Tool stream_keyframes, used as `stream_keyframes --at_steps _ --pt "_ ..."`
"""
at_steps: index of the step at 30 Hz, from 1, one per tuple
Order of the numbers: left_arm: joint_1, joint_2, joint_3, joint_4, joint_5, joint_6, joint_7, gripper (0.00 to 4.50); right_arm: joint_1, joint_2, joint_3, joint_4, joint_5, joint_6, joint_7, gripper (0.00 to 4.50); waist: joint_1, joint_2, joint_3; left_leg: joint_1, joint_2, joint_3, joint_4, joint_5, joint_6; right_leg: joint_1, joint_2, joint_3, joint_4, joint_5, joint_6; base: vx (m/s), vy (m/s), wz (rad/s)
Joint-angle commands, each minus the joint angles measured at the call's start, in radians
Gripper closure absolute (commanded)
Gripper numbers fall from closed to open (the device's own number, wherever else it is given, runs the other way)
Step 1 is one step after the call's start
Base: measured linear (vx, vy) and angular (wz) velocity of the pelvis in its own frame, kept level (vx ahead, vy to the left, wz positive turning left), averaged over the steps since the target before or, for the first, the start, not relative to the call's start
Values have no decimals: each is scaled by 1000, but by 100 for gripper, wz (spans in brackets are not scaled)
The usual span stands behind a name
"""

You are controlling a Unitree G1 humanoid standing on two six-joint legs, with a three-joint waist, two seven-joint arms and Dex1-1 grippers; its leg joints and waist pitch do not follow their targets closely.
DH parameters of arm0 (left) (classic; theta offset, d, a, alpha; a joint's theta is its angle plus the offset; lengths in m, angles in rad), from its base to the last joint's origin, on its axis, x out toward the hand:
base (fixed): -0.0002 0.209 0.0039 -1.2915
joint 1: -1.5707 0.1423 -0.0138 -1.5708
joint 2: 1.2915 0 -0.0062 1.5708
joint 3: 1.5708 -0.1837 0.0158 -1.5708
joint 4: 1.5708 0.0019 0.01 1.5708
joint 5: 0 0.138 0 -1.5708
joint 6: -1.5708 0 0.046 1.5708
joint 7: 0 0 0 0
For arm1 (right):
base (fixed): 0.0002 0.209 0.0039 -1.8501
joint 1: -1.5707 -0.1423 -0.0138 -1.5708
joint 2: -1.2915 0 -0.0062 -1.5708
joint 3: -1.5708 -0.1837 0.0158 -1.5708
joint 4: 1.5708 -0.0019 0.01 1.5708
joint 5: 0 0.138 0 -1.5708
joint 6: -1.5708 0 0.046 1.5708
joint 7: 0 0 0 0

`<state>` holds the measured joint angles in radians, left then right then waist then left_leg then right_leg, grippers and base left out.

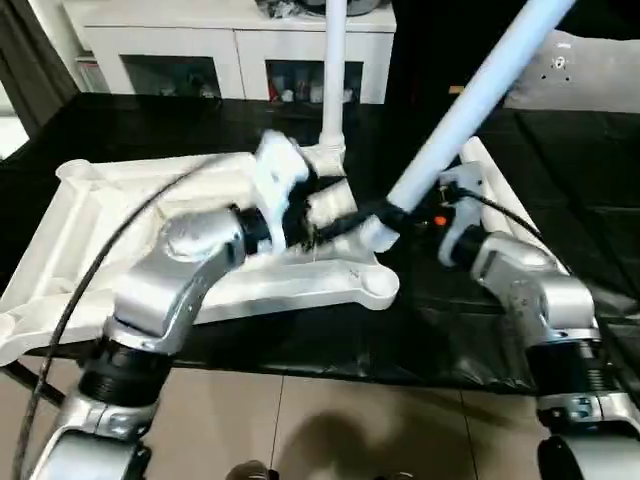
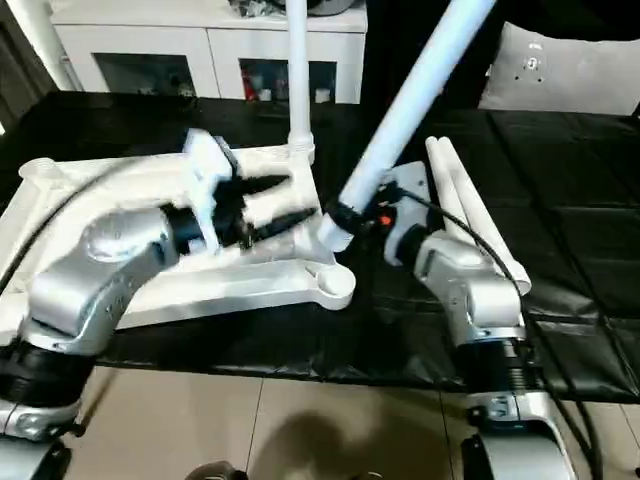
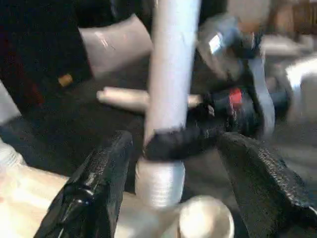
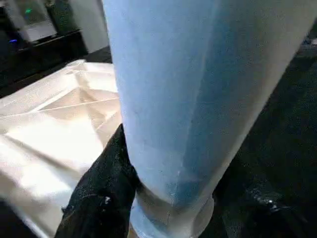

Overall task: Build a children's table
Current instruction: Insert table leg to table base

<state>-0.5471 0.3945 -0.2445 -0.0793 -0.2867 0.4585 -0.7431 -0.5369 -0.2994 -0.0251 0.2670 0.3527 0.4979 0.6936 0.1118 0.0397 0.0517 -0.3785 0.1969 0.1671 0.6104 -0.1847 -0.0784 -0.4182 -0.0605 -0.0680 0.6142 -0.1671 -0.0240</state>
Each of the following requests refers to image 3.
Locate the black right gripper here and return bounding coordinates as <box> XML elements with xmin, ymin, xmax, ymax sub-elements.
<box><xmin>143</xmin><ymin>85</ymin><xmax>264</xmax><ymax>161</ymax></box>

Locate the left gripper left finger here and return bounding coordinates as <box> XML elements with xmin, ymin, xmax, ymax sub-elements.
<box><xmin>34</xmin><ymin>129</ymin><xmax>135</xmax><ymax>238</ymax></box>

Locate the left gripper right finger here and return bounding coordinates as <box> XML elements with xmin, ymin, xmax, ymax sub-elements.
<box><xmin>214</xmin><ymin>130</ymin><xmax>317</xmax><ymax>238</ymax></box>

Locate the white plastic table top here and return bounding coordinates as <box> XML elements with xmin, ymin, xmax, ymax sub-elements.
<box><xmin>0</xmin><ymin>166</ymin><xmax>236</xmax><ymax>238</ymax></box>

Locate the black work mat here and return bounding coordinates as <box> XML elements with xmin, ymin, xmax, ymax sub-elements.
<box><xmin>0</xmin><ymin>64</ymin><xmax>317</xmax><ymax>238</ymax></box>

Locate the grey printed cushion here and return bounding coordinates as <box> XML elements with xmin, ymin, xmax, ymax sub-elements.
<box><xmin>78</xmin><ymin>12</ymin><xmax>155</xmax><ymax>75</ymax></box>

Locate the black box with gold label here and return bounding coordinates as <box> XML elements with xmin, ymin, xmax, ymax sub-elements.
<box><xmin>0</xmin><ymin>0</ymin><xmax>96</xmax><ymax>115</ymax></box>

